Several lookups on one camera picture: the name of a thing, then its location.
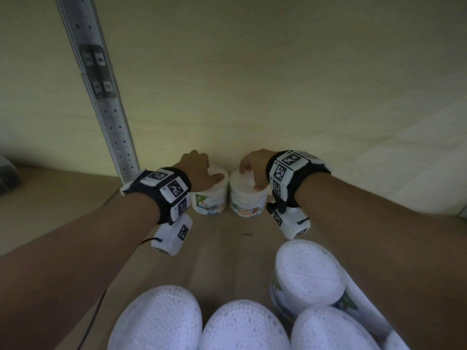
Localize pile of dark packets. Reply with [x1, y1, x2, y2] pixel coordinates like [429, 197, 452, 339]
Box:
[0, 155, 22, 195]

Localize person's left forearm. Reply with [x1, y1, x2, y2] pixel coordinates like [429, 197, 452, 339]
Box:
[0, 192, 161, 350]

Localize person's right forearm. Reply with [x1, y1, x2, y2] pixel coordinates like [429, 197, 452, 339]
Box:
[293, 173, 467, 350]

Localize white tub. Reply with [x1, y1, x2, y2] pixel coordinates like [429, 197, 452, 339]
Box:
[191, 164, 230, 216]
[229, 169, 269, 219]

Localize group of white cotton-swab tubs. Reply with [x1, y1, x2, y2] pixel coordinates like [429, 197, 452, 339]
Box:
[107, 239, 411, 350]

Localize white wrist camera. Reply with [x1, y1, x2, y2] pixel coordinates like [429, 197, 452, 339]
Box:
[151, 213, 193, 256]
[266, 204, 311, 240]

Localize black wristband with marker tags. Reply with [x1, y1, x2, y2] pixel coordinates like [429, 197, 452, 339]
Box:
[265, 150, 332, 210]
[120, 167, 192, 226]

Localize grey metal shelf wooden boards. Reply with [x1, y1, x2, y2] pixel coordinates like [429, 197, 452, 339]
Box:
[0, 0, 467, 350]

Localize person's right hand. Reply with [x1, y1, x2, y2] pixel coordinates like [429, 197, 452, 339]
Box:
[239, 148, 278, 192]

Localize person's left hand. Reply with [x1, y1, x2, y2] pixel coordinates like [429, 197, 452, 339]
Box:
[171, 150, 226, 193]

